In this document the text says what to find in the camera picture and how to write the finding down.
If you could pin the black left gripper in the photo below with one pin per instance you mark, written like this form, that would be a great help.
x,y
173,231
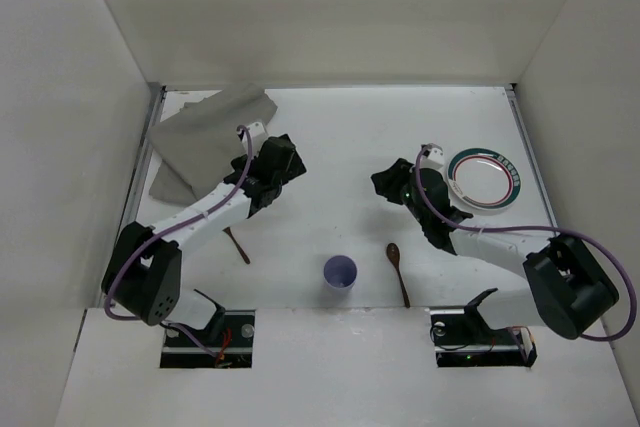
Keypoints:
x,y
282,158

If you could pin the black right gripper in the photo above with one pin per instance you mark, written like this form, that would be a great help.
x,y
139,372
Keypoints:
x,y
391,181

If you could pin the brown wooden spoon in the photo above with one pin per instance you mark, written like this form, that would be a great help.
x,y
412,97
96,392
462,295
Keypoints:
x,y
394,256

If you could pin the white plate green red rim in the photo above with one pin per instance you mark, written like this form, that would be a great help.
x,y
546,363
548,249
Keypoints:
x,y
483,179

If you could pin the grey cloth placemat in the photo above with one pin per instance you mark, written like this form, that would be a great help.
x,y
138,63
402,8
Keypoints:
x,y
197,144

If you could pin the brown wooden fork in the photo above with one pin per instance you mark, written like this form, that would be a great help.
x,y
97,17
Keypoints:
x,y
238,247

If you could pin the lilac plastic cup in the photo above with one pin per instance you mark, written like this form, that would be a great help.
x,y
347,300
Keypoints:
x,y
340,274

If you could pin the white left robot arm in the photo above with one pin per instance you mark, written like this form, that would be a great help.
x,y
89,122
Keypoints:
x,y
143,280

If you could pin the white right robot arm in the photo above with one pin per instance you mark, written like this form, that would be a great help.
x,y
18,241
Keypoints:
x,y
566,289

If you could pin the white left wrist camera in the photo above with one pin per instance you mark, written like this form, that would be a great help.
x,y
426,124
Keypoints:
x,y
256,132

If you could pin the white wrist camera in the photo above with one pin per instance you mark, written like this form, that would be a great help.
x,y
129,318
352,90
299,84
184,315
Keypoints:
x,y
432,157
256,132

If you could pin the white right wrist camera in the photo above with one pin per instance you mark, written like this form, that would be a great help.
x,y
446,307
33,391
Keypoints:
x,y
432,157

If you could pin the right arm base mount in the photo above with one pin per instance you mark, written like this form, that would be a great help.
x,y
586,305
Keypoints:
x,y
463,340

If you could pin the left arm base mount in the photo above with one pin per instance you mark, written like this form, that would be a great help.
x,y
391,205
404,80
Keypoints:
x,y
229,345

